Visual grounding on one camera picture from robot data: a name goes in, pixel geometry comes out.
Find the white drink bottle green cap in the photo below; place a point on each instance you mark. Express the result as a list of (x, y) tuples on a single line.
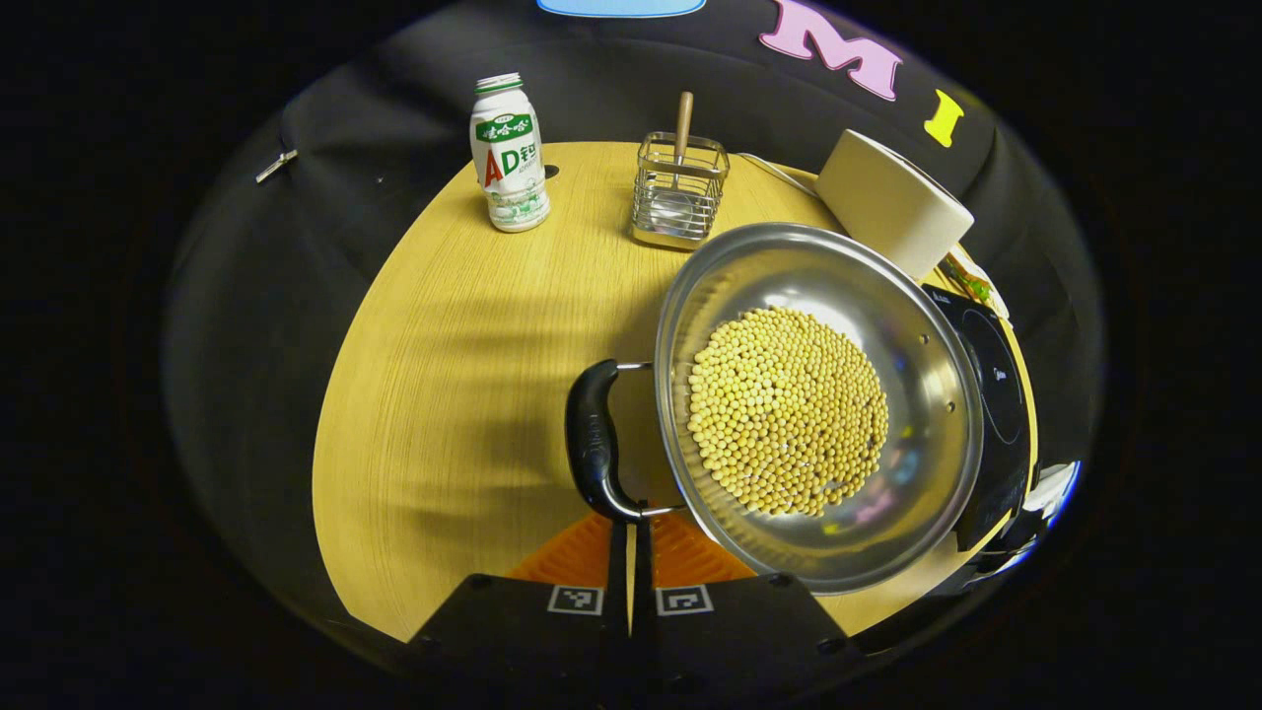
[(509, 158)]

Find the silver metal clip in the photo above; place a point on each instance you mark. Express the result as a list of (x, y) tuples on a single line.
[(276, 166)]

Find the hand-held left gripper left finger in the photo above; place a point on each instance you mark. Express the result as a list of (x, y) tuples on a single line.
[(532, 631)]

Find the white toaster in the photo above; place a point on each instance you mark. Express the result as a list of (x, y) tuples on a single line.
[(887, 207)]

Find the pile of yellow soybeans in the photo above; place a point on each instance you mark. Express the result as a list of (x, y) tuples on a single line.
[(789, 414)]

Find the black backdrop cloth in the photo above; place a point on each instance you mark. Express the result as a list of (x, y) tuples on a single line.
[(256, 325)]

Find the sandwich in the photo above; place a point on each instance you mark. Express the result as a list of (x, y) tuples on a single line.
[(976, 286)]

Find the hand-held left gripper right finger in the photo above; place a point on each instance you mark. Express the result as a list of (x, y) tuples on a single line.
[(739, 631)]

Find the black induction cooktop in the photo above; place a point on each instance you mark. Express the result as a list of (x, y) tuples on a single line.
[(996, 394)]

